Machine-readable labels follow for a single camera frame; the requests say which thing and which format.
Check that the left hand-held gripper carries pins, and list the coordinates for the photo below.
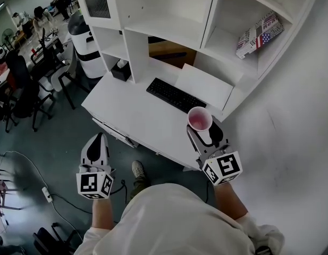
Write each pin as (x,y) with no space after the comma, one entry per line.
(94,183)

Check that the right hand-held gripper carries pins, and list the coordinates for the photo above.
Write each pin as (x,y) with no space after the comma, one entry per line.
(225,167)

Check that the red plastic cup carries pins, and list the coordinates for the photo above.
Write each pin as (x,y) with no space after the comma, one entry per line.
(198,119)

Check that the white shelf desk unit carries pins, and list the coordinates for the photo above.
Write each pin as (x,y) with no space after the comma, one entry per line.
(163,9)

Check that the person's left forearm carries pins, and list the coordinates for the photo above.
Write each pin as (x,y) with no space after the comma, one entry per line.
(102,214)

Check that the person's right forearm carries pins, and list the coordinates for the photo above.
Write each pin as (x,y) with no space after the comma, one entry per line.
(230,200)

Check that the white desk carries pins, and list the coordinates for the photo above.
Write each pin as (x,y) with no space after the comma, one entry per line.
(142,121)

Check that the person's shoe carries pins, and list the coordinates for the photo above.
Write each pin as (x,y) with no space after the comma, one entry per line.
(138,169)

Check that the white paper sheet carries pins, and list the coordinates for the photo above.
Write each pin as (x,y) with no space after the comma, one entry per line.
(206,86)

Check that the black keyboard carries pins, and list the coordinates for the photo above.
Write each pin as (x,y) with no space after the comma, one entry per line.
(175,94)

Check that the person's trouser leg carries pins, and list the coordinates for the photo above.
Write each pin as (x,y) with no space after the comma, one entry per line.
(139,188)

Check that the white power strip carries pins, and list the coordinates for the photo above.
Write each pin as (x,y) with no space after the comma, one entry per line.
(47,194)

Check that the black tissue box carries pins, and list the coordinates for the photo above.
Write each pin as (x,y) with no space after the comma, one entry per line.
(120,73)

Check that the white chair with black legs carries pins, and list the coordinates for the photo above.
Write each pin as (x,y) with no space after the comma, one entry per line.
(61,76)

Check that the person's white shirt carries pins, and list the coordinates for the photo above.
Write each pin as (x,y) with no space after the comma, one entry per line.
(169,222)

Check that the dark chair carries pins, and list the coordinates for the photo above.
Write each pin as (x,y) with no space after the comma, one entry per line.
(50,239)

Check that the black office chair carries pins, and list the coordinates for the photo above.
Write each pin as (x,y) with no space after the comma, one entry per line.
(20,84)

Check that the flag print box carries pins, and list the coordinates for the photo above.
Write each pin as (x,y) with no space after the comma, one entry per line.
(259,36)

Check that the black floor fan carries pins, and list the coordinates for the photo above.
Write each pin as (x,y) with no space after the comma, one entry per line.
(7,37)

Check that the ribbed glass cabinet door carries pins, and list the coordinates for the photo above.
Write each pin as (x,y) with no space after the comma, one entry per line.
(96,1)

